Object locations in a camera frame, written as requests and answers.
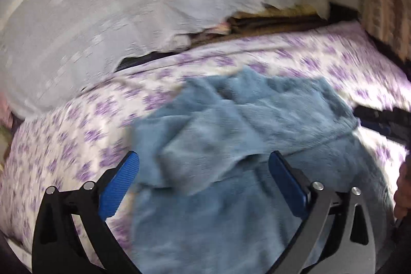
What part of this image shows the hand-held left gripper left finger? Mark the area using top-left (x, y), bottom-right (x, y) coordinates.
top-left (31, 150), bottom-right (142, 274)

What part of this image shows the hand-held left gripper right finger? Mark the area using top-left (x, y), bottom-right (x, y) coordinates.
top-left (268, 150), bottom-right (376, 274)

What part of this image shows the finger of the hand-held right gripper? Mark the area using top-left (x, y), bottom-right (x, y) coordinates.
top-left (353, 105), bottom-right (411, 146)

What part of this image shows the blue fleece garment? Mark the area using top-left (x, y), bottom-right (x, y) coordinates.
top-left (127, 67), bottom-right (397, 274)

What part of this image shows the person's right hand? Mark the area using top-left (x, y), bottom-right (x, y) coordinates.
top-left (393, 162), bottom-right (411, 220)

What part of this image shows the purple floral bed sheet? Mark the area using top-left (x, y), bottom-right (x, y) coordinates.
top-left (0, 22), bottom-right (411, 274)

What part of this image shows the stack of folded brown cloths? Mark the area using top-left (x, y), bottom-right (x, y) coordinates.
top-left (189, 4), bottom-right (328, 46)

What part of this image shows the white lace cover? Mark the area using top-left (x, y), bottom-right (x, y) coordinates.
top-left (0, 0), bottom-right (331, 120)

